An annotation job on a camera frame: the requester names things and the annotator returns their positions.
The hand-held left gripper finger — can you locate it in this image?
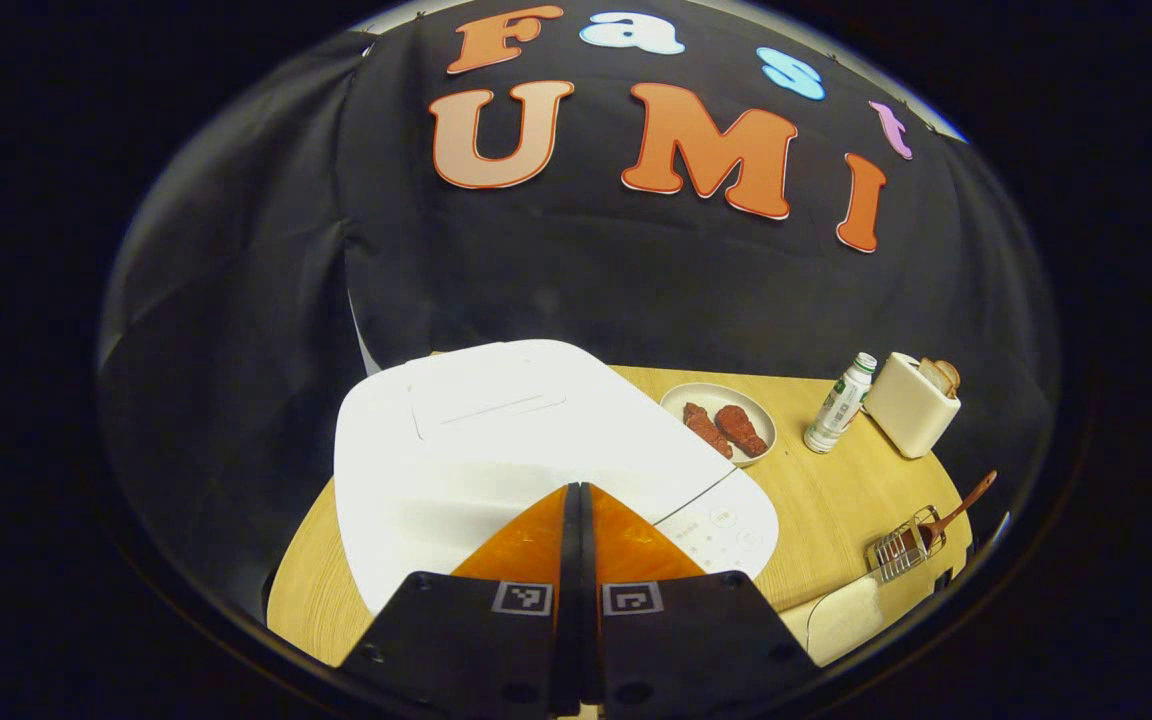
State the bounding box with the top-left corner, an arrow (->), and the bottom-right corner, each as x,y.
581,483 -> 822,716
336,483 -> 582,716

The white rice cooker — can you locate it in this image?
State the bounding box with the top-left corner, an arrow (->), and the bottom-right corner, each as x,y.
333,339 -> 781,615

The metal wire chopstick holder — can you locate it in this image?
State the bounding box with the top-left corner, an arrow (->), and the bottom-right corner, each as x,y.
864,505 -> 947,584

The brown wooden spoon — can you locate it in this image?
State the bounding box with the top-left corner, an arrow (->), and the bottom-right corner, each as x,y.
918,470 -> 998,551

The red-brown meat piece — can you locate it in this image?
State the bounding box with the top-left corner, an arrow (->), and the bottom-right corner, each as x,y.
714,404 -> 770,459
682,402 -> 735,461

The beige oval plate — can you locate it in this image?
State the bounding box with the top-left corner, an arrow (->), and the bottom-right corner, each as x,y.
659,382 -> 778,468

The black backdrop cloth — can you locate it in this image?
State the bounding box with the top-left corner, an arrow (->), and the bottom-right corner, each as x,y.
96,0 -> 1062,621

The white green-label bottle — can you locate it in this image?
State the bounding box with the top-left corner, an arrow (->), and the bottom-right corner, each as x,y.
803,352 -> 878,455

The cream toaster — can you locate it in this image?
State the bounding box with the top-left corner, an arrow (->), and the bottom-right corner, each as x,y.
864,352 -> 962,460

